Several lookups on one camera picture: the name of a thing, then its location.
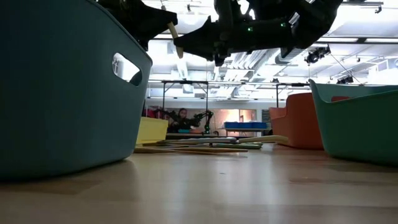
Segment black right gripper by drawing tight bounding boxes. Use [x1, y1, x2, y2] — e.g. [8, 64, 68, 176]
[173, 0, 295, 67]

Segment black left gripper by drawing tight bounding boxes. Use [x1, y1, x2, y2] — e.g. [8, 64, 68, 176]
[98, 0, 179, 50]

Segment teal wave-patterned cutlery piece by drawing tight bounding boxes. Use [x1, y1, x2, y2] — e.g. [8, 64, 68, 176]
[141, 137, 239, 147]

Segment green-handled knife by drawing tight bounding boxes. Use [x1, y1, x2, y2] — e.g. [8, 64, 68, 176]
[210, 142, 264, 150]

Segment person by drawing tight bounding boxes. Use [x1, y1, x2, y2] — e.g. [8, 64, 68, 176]
[167, 107, 200, 134]

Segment red storage crates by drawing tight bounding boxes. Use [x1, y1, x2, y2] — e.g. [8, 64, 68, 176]
[142, 107, 165, 119]

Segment dark background workbench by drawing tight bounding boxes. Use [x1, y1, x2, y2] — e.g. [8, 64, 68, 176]
[166, 133, 274, 141]

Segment blue storage bins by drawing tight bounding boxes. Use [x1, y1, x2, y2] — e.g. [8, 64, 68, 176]
[223, 121, 269, 130]

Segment yellow plastic bin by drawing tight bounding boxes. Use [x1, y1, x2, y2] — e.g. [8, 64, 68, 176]
[136, 116, 169, 146]

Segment dark teal plastic bin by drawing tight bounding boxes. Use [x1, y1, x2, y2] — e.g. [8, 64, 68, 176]
[0, 0, 154, 182]

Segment orange plastic bin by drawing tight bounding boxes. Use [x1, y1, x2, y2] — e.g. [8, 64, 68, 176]
[269, 92, 325, 151]

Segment long ceiling light bar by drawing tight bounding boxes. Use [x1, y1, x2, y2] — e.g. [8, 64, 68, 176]
[148, 32, 398, 44]

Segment black ceiling track light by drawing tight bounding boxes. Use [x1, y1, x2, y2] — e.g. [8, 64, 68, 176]
[336, 75, 356, 85]

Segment green plastic bin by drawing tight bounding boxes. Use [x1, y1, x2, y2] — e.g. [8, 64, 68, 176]
[308, 78, 398, 166]

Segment black metal frame stand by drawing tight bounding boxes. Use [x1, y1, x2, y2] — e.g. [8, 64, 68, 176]
[160, 80, 210, 121]
[275, 82, 312, 108]

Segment black ceiling camera rig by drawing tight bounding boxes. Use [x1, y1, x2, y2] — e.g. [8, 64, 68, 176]
[304, 45, 331, 65]

